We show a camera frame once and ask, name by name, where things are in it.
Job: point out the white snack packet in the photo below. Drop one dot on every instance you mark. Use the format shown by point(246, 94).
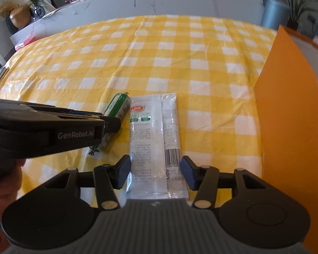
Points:
point(155, 149)

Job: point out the left hand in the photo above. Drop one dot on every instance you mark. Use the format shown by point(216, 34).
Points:
point(10, 185)

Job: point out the brown round vase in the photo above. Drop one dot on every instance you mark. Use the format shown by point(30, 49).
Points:
point(20, 16)

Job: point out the white tv cabinet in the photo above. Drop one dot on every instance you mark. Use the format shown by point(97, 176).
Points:
point(91, 11)

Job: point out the grey blue trash bin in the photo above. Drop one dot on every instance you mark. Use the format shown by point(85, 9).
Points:
point(276, 13)

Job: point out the yellow checkered tablecloth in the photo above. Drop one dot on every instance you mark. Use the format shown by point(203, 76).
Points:
point(211, 64)

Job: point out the green sausage stick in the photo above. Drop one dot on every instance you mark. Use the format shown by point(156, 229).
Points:
point(113, 116)

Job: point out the orange cardboard box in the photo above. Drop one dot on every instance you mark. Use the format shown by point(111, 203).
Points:
point(287, 103)

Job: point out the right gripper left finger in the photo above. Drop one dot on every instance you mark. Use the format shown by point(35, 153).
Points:
point(108, 178)

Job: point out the tall green potted plant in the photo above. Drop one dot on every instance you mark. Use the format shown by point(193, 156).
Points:
point(298, 8)

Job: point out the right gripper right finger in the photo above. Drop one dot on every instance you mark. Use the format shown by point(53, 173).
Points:
point(202, 179)

